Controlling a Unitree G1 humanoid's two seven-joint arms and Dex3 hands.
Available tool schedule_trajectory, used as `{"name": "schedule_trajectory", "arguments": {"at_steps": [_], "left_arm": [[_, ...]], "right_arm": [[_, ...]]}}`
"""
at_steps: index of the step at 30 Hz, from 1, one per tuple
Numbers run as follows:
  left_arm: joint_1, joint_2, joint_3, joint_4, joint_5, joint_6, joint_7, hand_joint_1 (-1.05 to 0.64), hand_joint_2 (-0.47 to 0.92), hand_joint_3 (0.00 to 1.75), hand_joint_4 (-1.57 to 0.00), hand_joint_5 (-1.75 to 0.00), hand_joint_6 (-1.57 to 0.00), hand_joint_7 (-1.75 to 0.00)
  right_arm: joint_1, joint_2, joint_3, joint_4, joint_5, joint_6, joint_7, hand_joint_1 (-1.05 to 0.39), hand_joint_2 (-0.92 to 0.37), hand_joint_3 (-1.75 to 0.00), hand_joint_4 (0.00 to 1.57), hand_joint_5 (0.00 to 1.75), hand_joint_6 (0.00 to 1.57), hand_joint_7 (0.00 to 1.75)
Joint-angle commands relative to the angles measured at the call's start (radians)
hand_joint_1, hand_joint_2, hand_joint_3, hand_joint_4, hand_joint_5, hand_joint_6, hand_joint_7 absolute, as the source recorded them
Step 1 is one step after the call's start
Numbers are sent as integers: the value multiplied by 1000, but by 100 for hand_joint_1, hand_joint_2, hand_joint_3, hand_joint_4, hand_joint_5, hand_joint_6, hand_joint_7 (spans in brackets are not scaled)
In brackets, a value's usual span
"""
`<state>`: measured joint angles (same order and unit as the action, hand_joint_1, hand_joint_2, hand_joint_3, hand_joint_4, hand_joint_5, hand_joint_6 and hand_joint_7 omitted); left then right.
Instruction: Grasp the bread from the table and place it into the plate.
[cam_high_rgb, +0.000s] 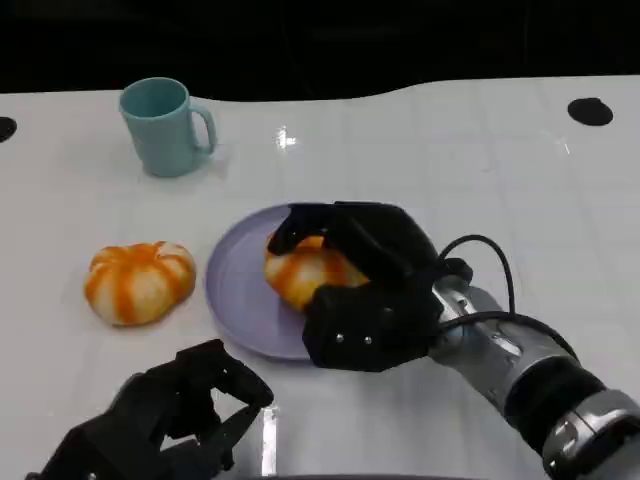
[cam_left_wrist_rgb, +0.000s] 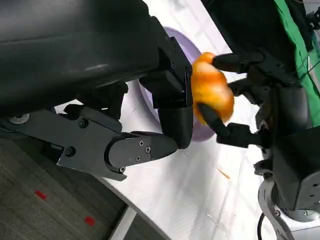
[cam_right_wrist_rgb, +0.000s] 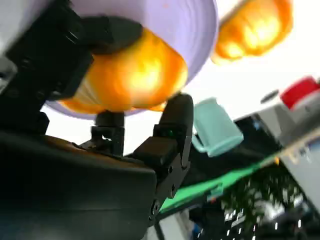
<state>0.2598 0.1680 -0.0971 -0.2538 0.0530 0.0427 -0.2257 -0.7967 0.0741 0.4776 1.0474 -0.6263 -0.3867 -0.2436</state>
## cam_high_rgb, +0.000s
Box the pale green mug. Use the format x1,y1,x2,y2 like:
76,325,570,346
118,76,218,178

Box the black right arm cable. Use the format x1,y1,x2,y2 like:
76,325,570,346
437,233,579,362

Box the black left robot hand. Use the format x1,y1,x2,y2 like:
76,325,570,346
24,338,275,480

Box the orange and white bread roll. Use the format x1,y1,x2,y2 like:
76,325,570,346
82,240,198,328
263,233,372,314

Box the black backdrop cloth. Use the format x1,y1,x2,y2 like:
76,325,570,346
0,0,640,104

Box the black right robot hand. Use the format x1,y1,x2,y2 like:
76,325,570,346
267,201,445,374

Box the lilac plate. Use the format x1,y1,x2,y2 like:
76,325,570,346
204,203,332,363

